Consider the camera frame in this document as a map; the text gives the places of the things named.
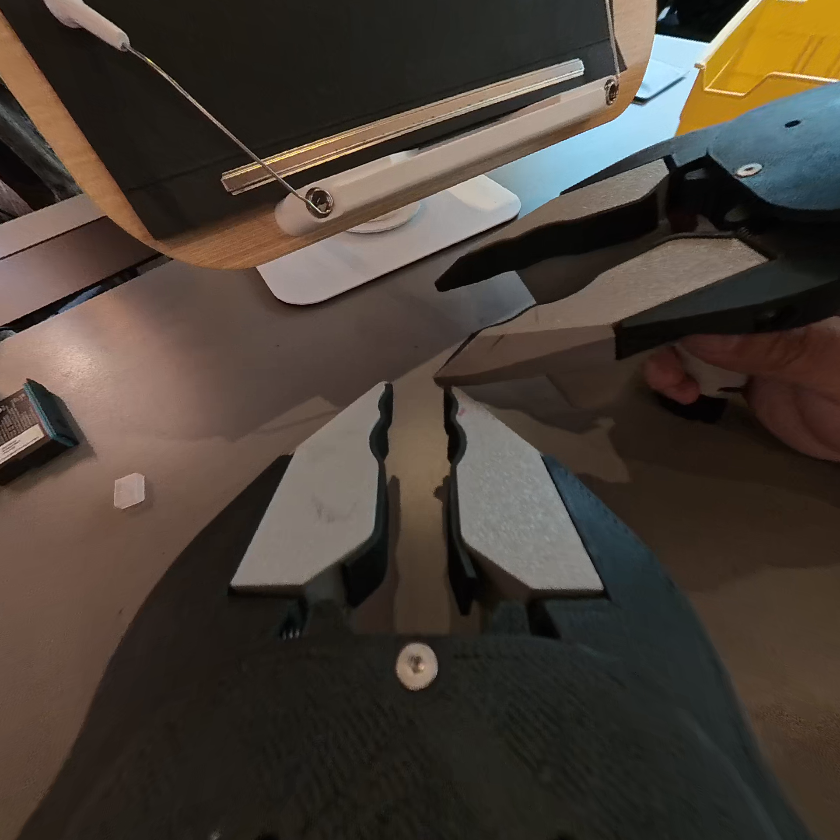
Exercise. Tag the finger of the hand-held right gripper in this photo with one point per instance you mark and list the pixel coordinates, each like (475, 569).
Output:
(590, 210)
(656, 282)

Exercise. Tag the black board on white stand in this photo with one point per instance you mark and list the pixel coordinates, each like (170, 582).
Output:
(328, 79)

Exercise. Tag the white paper sheet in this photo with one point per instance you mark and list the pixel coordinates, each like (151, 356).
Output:
(663, 79)

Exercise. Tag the black battery pack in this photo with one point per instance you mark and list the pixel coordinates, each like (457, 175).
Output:
(33, 433)

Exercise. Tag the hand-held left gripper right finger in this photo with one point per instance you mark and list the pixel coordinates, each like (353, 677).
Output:
(518, 518)

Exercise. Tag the small white tab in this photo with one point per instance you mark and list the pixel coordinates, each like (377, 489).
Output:
(129, 491)

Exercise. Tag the person's right hand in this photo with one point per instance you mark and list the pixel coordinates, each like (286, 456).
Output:
(800, 387)

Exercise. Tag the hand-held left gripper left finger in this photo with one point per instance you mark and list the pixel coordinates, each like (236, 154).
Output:
(321, 512)

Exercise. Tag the yellow plastic bin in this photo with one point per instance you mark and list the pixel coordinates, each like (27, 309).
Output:
(768, 59)

